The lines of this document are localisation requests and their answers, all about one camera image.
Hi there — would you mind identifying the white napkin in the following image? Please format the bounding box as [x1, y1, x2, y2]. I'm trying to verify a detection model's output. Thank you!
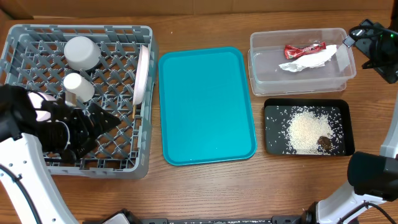
[279, 45, 337, 72]

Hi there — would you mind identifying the clear plastic bin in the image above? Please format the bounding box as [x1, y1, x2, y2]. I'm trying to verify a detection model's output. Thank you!
[248, 28, 356, 96]

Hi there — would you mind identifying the white cup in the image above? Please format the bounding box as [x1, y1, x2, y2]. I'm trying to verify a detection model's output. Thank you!
[63, 73, 95, 102]

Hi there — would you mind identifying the pile of rice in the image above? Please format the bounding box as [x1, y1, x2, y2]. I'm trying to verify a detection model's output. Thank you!
[267, 106, 345, 156]

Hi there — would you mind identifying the small white plate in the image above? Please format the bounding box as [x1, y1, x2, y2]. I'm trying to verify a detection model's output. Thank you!
[28, 91, 56, 123]

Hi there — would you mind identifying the black tray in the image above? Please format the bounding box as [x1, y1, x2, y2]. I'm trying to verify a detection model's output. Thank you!
[264, 98, 355, 156]

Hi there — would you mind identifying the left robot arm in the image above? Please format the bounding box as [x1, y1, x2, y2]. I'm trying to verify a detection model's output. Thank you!
[1, 84, 121, 223]

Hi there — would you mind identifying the teal serving tray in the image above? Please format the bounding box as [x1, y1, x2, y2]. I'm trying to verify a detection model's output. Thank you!
[159, 47, 257, 166]

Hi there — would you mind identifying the grey bowl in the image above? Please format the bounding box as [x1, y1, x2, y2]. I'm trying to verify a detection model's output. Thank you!
[64, 36, 101, 70]

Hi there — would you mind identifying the red snack wrapper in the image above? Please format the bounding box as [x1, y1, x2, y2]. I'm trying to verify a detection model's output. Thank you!
[284, 42, 326, 59]

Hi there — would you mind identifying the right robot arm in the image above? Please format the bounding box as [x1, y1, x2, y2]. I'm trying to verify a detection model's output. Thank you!
[295, 16, 397, 223]

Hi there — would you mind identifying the grey plastic dish rack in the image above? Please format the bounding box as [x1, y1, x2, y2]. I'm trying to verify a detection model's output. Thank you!
[1, 24, 159, 179]

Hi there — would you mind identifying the dark food scrap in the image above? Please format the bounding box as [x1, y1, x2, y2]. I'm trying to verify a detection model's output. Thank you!
[317, 136, 333, 151]

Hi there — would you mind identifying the large white plate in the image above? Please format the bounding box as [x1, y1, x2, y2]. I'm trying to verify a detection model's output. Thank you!
[132, 45, 150, 105]

